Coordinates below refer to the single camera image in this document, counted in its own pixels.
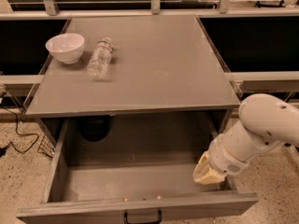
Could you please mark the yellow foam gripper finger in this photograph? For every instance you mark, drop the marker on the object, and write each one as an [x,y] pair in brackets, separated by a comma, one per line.
[204,174]

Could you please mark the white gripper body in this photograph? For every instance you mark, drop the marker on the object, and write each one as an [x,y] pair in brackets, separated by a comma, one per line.
[223,160]

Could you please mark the grey top drawer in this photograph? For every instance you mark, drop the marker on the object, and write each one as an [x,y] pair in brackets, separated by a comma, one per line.
[140,173]

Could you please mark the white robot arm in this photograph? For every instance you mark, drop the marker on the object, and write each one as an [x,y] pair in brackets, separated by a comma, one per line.
[265,122]

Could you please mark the grey drawer cabinet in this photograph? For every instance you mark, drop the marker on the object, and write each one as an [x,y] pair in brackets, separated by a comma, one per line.
[159,63]

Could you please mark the clear plastic water bottle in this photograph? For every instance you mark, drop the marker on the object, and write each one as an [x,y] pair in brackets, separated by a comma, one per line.
[102,54]

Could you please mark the white bowl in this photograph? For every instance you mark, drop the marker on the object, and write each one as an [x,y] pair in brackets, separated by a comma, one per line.
[66,48]

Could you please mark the grey metal railing frame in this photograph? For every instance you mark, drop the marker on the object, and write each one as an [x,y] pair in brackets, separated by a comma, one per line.
[277,26]

